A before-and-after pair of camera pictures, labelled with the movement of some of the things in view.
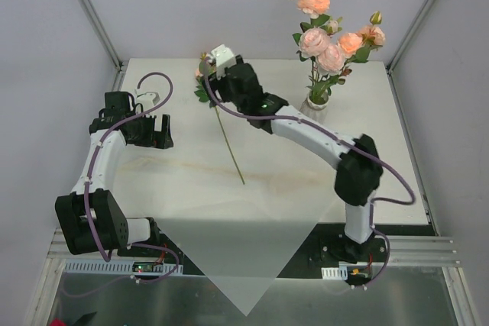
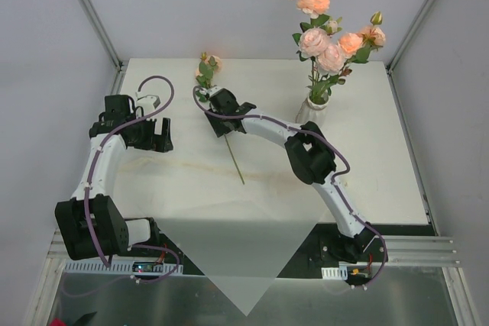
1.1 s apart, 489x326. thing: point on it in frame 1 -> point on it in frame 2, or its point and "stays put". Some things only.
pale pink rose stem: x=326 y=59 stays put
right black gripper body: x=220 y=84 -> x=223 y=124
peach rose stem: x=206 y=67 stays put
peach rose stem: x=356 y=47 stays put
